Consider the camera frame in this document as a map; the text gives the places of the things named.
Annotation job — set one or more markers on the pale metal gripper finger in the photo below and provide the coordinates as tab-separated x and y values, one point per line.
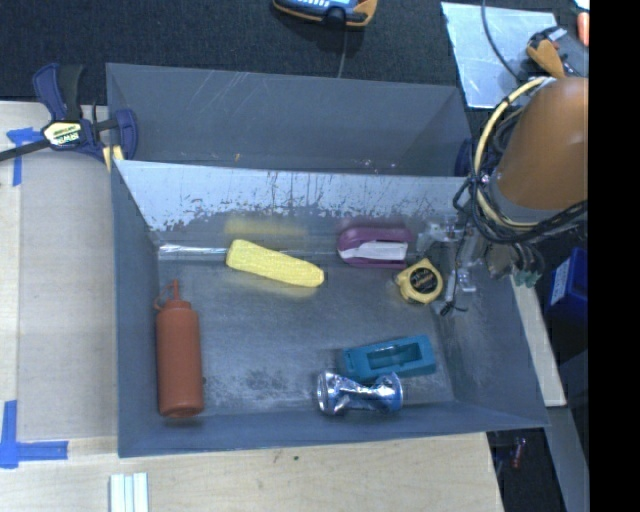
462	282
437	232

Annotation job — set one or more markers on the yellow tape measure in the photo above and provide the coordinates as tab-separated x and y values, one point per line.
420	282

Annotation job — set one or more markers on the purple stapler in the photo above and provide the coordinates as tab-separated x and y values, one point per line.
372	240

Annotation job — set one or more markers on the teal plastic block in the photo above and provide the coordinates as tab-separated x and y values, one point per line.
360	362

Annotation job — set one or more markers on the crushed silver can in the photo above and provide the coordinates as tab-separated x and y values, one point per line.
357	392

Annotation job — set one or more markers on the yellow corn cob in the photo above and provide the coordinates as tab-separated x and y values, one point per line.
272	265

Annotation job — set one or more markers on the grey metal bin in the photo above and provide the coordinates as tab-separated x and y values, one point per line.
280	330

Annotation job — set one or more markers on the red-brown squeeze bottle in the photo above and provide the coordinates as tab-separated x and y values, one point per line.
179	350

